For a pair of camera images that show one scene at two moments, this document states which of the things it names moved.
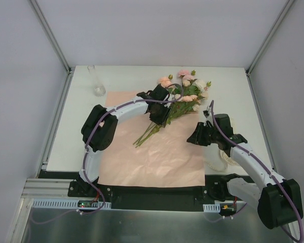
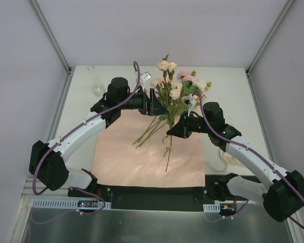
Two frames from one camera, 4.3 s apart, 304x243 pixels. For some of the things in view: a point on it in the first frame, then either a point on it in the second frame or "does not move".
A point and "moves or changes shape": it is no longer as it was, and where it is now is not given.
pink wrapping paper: x=144 y=153 does not move
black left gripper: x=161 y=115 -> x=147 y=102
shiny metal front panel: x=114 y=226 does not move
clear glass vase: x=99 y=89 does not move
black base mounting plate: x=215 y=194 does not move
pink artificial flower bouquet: x=186 y=93 moves or changes shape
